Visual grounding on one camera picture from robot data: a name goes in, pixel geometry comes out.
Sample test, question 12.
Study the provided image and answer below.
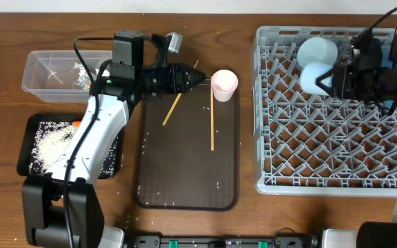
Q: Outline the pile of white rice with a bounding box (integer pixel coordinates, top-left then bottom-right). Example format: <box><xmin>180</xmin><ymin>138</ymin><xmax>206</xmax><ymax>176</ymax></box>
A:
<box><xmin>28</xmin><ymin>121</ymin><xmax>119</xmax><ymax>179</ymax></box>

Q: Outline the white paper napkin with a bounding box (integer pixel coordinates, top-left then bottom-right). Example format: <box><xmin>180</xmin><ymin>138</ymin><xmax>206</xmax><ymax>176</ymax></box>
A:
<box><xmin>95</xmin><ymin>69</ymin><xmax>110</xmax><ymax>77</ymax></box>

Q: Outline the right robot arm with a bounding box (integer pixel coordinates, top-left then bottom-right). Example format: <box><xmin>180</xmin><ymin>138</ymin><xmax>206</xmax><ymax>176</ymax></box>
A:
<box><xmin>314</xmin><ymin>28</ymin><xmax>397</xmax><ymax>247</ymax></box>

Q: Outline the orange carrot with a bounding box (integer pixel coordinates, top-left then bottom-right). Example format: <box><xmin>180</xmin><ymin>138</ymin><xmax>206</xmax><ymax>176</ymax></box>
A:
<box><xmin>72</xmin><ymin>121</ymin><xmax>81</xmax><ymax>127</ymax></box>

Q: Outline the dark brown serving tray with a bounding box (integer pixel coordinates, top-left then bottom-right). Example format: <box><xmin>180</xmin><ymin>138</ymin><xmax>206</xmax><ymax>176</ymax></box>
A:
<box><xmin>133</xmin><ymin>81</ymin><xmax>240</xmax><ymax>211</ymax></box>

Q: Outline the black waste bin tray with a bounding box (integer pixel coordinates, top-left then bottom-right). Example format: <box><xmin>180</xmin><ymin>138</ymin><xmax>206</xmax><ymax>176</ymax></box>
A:
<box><xmin>17</xmin><ymin>112</ymin><xmax>123</xmax><ymax>179</ymax></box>

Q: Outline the wooden chopstick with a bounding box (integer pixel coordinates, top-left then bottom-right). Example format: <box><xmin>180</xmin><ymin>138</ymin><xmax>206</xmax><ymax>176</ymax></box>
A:
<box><xmin>210</xmin><ymin>76</ymin><xmax>214</xmax><ymax>152</ymax></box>
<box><xmin>162</xmin><ymin>59</ymin><xmax>199</xmax><ymax>126</ymax></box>

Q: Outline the black rail with green clips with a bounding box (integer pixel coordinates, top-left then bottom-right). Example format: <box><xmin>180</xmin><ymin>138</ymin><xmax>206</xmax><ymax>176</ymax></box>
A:
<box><xmin>124</xmin><ymin>234</ymin><xmax>321</xmax><ymax>248</ymax></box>

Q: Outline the clear plastic bin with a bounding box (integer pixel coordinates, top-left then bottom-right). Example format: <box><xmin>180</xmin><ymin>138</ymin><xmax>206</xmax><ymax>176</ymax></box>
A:
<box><xmin>21</xmin><ymin>50</ymin><xmax>116</xmax><ymax>104</ymax></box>

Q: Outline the light blue plastic cup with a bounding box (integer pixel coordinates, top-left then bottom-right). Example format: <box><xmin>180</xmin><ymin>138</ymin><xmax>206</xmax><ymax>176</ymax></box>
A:
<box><xmin>300</xmin><ymin>61</ymin><xmax>333</xmax><ymax>96</ymax></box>

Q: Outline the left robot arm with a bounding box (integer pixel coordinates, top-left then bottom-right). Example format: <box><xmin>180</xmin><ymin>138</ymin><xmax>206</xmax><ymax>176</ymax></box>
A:
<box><xmin>21</xmin><ymin>31</ymin><xmax>206</xmax><ymax>247</ymax></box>

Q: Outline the grey plastic dishwasher rack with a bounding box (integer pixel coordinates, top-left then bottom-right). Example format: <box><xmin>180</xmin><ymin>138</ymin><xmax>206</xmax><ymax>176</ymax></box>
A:
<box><xmin>251</xmin><ymin>26</ymin><xmax>397</xmax><ymax>198</ymax></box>

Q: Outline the light blue plastic bowl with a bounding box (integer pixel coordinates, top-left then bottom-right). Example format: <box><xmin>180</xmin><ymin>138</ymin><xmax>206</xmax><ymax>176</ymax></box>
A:
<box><xmin>296</xmin><ymin>37</ymin><xmax>338</xmax><ymax>68</ymax></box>

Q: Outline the pink plastic cup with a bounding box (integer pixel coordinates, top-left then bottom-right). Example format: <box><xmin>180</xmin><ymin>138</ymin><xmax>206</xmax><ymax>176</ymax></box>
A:
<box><xmin>211</xmin><ymin>70</ymin><xmax>238</xmax><ymax>102</ymax></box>

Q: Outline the dark blue plate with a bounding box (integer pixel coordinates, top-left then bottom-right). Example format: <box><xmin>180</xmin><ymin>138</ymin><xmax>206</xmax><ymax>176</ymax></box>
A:
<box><xmin>381</xmin><ymin>50</ymin><xmax>397</xmax><ymax>108</ymax></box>

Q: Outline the foil snack wrapper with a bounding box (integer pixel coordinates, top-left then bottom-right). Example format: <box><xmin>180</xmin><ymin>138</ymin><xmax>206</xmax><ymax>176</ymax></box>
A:
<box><xmin>73</xmin><ymin>63</ymin><xmax>91</xmax><ymax>89</ymax></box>

